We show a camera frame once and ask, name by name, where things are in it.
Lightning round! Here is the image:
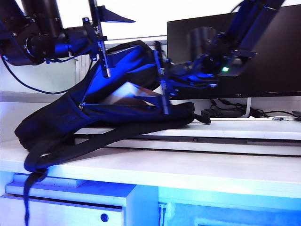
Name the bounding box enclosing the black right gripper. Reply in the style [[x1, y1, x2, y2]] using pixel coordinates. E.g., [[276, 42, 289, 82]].
[[134, 40, 221, 115]]

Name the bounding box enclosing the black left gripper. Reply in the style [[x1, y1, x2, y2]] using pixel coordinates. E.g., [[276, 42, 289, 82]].
[[64, 0, 136, 79]]

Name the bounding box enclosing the book with beige cover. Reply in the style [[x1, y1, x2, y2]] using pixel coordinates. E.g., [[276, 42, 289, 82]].
[[102, 81, 165, 108]]

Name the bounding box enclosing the dark blue black backpack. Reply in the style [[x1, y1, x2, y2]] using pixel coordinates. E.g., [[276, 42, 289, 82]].
[[14, 40, 212, 226]]

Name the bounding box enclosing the white desk riser platform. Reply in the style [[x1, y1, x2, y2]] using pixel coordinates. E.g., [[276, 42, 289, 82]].
[[74, 117, 301, 156]]

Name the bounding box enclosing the black power adapter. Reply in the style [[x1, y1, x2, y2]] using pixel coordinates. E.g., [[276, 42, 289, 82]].
[[201, 108, 244, 118]]

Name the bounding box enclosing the frosted partition panel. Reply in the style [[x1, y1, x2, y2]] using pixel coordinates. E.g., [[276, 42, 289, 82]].
[[0, 61, 78, 95]]

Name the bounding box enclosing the silver monitor stand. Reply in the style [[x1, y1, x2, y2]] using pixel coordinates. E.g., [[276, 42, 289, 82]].
[[244, 97, 252, 118]]

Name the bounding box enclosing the white keyboard tray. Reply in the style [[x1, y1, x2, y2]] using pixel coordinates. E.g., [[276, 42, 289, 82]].
[[6, 173, 137, 208]]

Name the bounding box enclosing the black computer monitor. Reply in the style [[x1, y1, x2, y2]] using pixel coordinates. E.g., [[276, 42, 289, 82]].
[[166, 4, 301, 99]]

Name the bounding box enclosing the white drawer cabinet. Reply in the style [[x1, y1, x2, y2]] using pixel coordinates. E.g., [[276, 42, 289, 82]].
[[0, 194, 158, 226]]

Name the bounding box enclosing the black cable bundle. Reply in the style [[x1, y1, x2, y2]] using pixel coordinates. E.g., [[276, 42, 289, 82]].
[[210, 98, 245, 111]]

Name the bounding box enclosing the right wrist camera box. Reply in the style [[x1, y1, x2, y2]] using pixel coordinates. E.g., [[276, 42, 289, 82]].
[[215, 49, 258, 77]]

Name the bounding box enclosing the blue robot arm cable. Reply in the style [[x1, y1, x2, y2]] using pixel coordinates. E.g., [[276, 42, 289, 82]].
[[1, 54, 94, 95]]

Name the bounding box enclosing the under-desk socket with cables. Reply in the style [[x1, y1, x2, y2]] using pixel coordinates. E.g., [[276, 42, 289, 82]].
[[157, 202, 168, 226]]

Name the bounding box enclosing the black thin cable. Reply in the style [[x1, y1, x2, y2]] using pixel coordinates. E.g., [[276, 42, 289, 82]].
[[250, 110, 294, 118]]

